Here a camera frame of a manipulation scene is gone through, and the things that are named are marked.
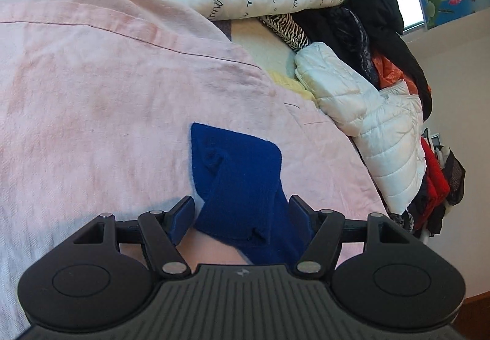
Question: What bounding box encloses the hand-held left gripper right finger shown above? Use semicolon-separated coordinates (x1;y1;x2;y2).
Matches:
288;195;415;280

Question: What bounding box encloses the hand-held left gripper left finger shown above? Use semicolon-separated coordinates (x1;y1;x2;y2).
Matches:
73;195;196;280

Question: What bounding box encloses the blue knit garment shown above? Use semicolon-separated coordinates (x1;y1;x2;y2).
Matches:
190;122;311;266

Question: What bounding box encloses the white puffer jacket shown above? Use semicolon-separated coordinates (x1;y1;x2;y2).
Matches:
294;42;427;215

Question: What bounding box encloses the pink bedsheet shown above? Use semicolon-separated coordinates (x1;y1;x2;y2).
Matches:
0;0;390;340

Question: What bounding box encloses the pale yellow cloth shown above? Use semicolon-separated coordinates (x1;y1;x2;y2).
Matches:
266;70;318;106

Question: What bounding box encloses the red garment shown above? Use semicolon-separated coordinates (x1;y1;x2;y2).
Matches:
420;136;451;206

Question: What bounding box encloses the black mesh bag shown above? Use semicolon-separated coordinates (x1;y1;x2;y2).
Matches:
444;150;466;206

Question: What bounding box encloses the orange garment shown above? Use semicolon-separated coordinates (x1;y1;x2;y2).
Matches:
371;51;421;95

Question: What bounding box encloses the dark navy quilted jacket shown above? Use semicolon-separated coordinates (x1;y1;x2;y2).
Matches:
295;6;379;90

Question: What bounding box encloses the zebra-striped cloth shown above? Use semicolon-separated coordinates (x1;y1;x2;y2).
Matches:
259;13;311;53

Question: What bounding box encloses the black jacket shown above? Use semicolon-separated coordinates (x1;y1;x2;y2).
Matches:
318;0;433;122

